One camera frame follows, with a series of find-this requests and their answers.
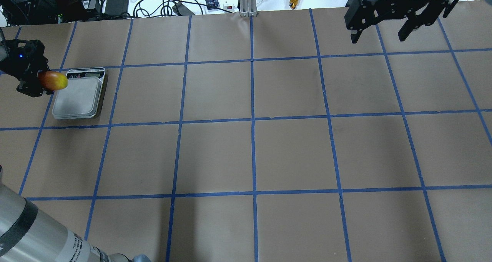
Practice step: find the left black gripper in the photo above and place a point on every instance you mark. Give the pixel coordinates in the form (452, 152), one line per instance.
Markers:
(24, 65)

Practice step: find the red yellow mango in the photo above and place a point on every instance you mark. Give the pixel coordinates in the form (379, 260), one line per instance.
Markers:
(52, 80)

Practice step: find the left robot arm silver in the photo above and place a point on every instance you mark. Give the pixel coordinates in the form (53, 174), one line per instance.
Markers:
(27, 233)

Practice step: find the digital kitchen scale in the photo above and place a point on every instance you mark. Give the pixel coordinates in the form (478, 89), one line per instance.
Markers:
(83, 96)

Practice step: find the black electronics pile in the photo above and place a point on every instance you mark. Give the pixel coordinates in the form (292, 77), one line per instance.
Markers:
(39, 12)

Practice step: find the black power adapter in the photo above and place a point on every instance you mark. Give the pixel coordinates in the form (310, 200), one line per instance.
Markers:
(116, 7)

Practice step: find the small blue black box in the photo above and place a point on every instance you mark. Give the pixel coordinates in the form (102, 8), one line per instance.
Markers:
(211, 4)

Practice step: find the aluminium frame post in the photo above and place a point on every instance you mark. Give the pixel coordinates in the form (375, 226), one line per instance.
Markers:
(247, 8)

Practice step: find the white red switch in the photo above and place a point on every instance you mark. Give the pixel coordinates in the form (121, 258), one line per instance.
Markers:
(229, 6)

